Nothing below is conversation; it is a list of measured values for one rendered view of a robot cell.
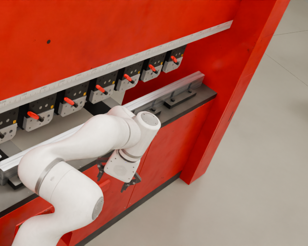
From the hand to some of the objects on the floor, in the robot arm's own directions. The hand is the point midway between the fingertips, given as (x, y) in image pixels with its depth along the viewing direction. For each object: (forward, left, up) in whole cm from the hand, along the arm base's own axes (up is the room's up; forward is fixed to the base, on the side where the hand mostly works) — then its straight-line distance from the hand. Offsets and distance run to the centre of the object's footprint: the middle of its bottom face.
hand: (111, 182), depth 167 cm
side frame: (+112, -165, -138) cm, 242 cm away
